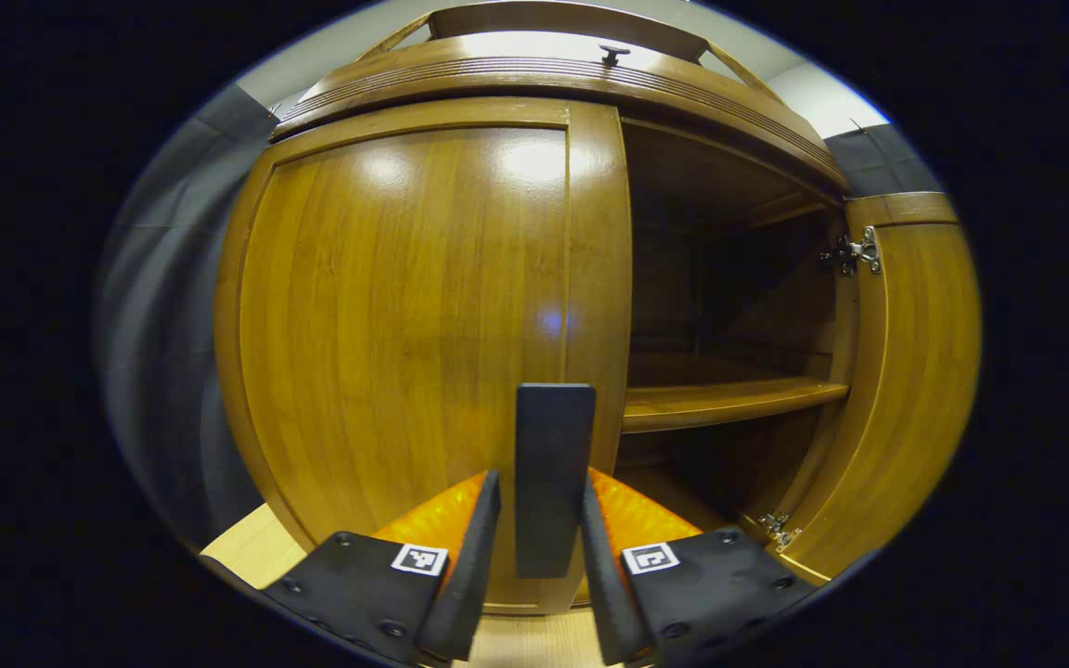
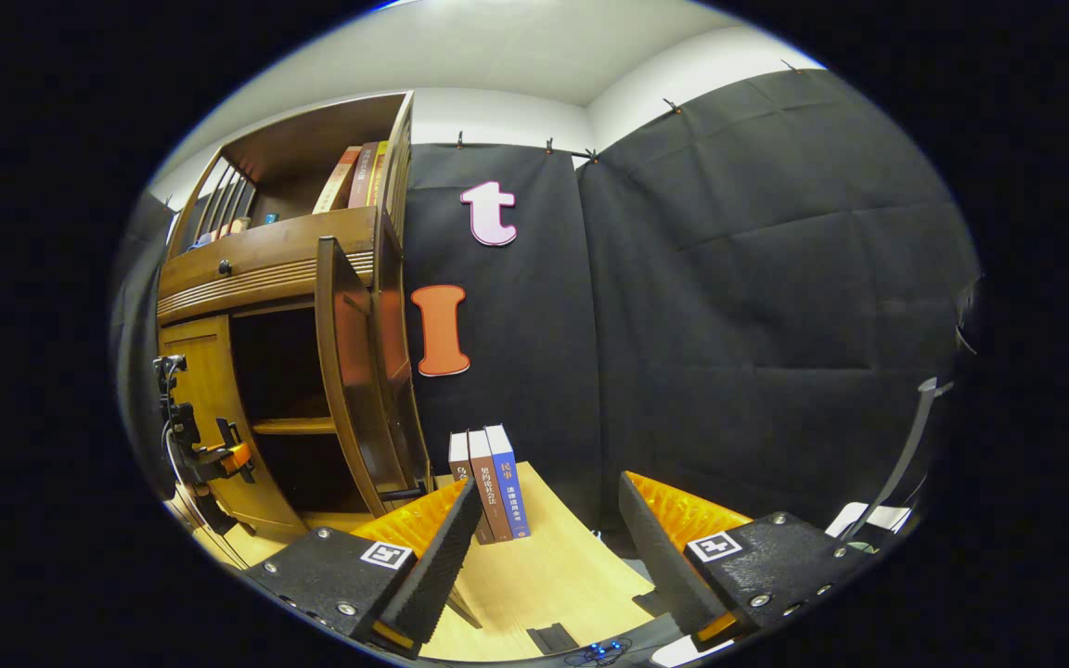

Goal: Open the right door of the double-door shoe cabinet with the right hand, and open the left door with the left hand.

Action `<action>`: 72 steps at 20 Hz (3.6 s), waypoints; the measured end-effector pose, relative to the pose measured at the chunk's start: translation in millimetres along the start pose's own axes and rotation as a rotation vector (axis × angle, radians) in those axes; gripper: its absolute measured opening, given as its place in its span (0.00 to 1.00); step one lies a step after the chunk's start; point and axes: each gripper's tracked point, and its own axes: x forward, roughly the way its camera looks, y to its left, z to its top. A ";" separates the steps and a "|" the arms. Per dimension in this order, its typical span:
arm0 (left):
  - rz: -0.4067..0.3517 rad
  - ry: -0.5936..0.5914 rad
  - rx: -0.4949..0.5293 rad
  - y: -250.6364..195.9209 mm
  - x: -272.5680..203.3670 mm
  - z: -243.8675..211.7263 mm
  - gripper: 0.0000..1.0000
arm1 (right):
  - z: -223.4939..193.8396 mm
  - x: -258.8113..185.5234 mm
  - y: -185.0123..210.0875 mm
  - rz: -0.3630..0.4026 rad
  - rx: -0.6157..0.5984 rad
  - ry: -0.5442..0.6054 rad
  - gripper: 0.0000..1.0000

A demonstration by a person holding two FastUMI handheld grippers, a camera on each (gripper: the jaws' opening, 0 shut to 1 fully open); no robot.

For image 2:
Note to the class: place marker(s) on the wooden double-door shoe cabinet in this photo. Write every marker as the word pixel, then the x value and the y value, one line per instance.
pixel 265 255

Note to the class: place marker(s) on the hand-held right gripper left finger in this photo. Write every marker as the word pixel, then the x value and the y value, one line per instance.
pixel 437 566

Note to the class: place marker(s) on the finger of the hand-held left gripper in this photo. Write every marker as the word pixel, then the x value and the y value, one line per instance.
pixel 236 456

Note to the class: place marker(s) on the dark red book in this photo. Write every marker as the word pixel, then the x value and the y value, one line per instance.
pixel 364 174

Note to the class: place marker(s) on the blue book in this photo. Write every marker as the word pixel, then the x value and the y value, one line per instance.
pixel 508 482

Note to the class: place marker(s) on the tan book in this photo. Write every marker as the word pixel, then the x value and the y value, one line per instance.
pixel 338 181

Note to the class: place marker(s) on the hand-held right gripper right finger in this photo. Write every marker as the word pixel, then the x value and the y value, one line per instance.
pixel 664 566

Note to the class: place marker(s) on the wooden inner shelf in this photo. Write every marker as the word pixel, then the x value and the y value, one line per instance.
pixel 298 426

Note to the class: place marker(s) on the wooden cabinet door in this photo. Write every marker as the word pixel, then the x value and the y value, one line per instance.
pixel 349 371
pixel 210 371

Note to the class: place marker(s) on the dark brown book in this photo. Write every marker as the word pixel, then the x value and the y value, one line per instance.
pixel 462 464

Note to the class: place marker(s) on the black device with blue lights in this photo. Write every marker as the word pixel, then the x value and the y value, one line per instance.
pixel 601 651

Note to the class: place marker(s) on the small black block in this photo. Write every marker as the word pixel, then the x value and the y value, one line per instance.
pixel 553 638

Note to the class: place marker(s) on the white paper sheet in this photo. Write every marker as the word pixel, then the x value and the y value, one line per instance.
pixel 873 518

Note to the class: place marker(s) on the grey metal stand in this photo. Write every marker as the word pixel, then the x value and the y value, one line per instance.
pixel 901 455

